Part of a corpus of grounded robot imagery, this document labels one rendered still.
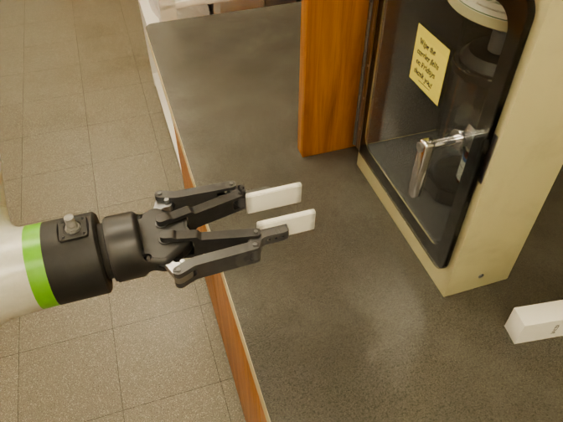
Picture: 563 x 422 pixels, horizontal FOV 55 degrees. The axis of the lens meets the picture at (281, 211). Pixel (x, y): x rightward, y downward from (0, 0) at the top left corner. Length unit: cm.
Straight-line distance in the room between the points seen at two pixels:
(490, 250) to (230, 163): 49
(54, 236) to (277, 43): 93
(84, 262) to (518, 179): 51
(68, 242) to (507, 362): 58
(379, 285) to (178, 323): 120
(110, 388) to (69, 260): 130
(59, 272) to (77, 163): 206
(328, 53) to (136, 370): 128
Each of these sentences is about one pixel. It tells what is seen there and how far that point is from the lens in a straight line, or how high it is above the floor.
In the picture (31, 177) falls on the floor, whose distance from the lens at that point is 265.
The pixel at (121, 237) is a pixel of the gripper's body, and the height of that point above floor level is 118.
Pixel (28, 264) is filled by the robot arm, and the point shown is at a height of 118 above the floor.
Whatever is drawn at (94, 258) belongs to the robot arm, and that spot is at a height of 117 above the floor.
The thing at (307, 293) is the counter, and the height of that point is 94.
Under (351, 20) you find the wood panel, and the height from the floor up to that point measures 120.
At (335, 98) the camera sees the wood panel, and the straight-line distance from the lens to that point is 98.
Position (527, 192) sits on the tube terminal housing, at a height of 113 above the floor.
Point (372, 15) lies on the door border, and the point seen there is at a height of 124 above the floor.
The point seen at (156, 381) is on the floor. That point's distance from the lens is 184.
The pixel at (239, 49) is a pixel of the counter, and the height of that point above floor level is 94.
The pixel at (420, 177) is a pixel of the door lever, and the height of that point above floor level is 116.
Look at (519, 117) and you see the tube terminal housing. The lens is 64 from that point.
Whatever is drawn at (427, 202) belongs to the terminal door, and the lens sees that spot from 78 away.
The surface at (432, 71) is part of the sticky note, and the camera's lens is 72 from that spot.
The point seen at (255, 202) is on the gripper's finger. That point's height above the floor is 115.
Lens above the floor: 160
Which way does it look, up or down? 45 degrees down
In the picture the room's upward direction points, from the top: straight up
